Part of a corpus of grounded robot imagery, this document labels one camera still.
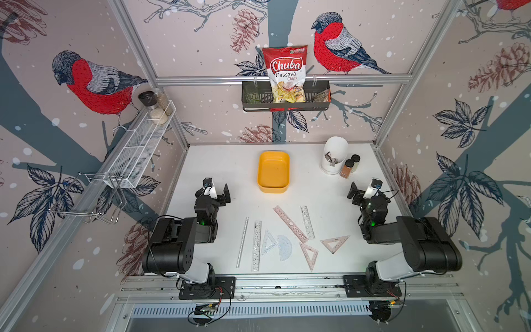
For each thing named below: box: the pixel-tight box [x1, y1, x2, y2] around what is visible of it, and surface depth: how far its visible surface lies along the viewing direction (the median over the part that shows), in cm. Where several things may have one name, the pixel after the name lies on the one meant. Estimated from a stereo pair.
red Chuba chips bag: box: [262, 44, 308, 104], surface depth 84 cm
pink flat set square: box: [320, 235, 351, 255], surface depth 87 cm
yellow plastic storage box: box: [257, 150, 291, 194], surface depth 105 cm
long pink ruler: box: [273, 204, 310, 244], surface depth 92 cm
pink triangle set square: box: [298, 242, 319, 272], surface depth 83 cm
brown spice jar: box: [340, 159, 355, 179], surface depth 103 cm
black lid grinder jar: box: [137, 90, 159, 110], surface depth 81 cm
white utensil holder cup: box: [320, 136, 348, 175], surface depth 105 cm
